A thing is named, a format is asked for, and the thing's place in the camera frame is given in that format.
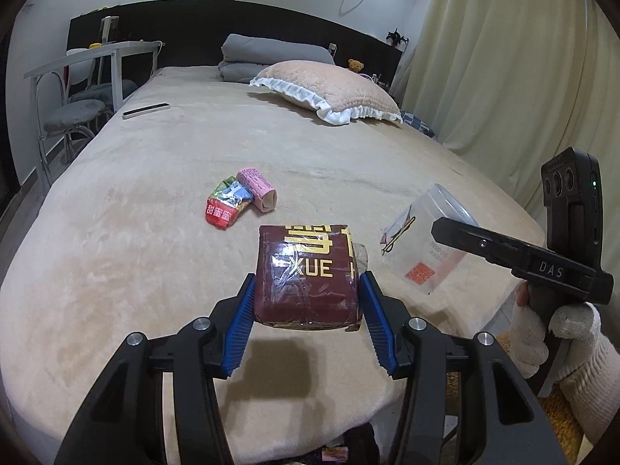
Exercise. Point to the grey cushioned chair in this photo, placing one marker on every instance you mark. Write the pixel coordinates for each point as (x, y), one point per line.
(71, 122)

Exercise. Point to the black camera box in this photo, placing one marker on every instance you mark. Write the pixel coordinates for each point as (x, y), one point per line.
(572, 197)

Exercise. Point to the black headboard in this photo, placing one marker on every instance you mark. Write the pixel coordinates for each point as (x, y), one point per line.
(193, 32)

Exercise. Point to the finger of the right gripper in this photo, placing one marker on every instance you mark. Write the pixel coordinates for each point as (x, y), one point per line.
(496, 248)

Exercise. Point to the black figurine on headboard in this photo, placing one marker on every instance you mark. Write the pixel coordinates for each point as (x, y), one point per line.
(395, 39)

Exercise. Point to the small teddy bear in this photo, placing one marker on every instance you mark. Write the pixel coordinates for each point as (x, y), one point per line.
(355, 65)

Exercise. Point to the cream curtain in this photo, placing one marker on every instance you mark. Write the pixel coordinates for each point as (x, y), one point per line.
(507, 84)

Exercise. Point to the clear plastic lidded container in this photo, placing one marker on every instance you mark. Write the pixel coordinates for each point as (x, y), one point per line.
(408, 247)

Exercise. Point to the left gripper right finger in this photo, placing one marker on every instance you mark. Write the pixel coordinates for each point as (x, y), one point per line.
(500, 420)

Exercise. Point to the beige bed blanket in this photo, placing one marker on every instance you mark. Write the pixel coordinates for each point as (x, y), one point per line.
(121, 243)

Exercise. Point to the black trash bin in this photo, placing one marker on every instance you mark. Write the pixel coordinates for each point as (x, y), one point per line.
(358, 448)

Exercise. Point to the black smartphone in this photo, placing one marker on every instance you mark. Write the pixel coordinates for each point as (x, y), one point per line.
(150, 109)

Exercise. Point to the pink frilled pillow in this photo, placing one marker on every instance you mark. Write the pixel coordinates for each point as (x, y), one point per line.
(336, 95)

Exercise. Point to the pink small box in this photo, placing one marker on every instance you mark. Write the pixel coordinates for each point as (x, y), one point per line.
(264, 195)

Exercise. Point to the dark red XUE package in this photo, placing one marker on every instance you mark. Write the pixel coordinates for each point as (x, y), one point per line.
(307, 278)

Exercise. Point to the grey folded blanket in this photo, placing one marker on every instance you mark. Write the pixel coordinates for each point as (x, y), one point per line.
(244, 57)

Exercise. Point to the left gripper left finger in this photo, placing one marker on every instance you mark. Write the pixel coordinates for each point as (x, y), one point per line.
(120, 421)

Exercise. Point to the white gloved right hand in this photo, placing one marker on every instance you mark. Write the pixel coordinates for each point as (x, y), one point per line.
(589, 373)

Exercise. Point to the green red snack wrapper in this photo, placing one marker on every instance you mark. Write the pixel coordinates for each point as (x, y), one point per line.
(225, 204)

